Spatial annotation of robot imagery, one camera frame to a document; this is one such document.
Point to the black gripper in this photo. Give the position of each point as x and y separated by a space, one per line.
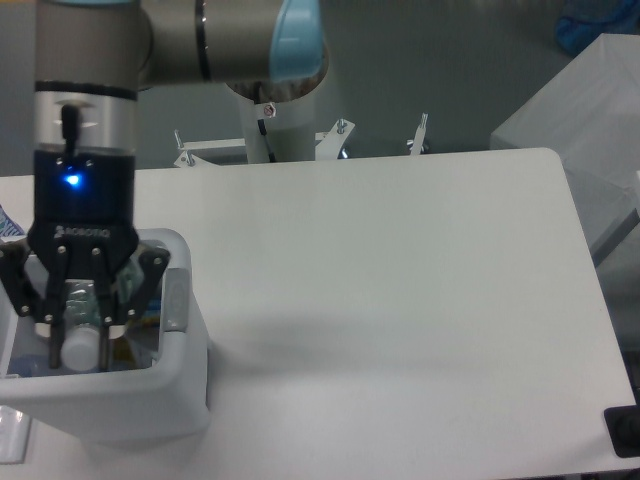
82 229

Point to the black device at edge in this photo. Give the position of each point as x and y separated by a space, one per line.
623 427

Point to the blue patterned packet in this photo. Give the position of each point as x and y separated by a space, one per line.
8 227

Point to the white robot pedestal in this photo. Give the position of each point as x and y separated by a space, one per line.
283 104

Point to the white covered side table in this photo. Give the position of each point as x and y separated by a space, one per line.
589 115

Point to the blue bag in corner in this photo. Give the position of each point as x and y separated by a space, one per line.
580 23

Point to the clear bottle green label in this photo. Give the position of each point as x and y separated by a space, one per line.
80 349

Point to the yellow blue snack wrapper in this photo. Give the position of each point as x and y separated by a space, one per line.
138 348

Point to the metal table clamp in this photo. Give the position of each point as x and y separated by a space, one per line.
418 144

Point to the white plastic trash can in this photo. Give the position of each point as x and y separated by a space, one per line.
166 400

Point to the white metal base bracket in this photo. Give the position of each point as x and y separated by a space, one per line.
267 144

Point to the clear blue-tinted plastic bottle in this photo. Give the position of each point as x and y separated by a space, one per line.
30 366

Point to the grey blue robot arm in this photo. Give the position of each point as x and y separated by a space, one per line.
92 60

